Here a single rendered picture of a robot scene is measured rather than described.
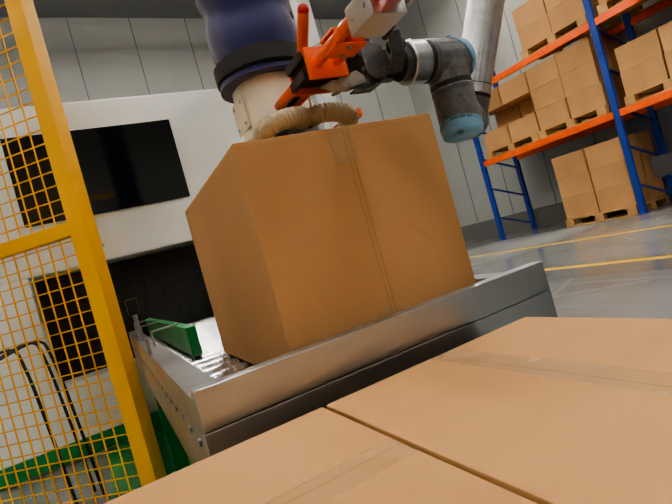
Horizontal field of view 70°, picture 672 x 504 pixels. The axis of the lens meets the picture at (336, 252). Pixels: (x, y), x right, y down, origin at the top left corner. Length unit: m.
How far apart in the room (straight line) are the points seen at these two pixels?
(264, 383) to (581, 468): 0.44
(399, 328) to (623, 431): 0.43
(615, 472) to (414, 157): 0.66
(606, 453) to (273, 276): 0.52
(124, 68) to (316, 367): 10.14
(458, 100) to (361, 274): 0.45
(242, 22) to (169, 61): 9.80
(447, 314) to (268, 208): 0.36
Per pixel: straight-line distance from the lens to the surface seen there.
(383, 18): 0.78
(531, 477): 0.41
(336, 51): 0.87
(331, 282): 0.80
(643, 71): 8.47
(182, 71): 10.91
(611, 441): 0.45
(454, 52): 1.11
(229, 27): 1.16
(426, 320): 0.83
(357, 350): 0.77
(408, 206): 0.90
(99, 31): 10.99
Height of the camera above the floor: 0.75
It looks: 1 degrees down
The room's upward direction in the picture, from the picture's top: 16 degrees counter-clockwise
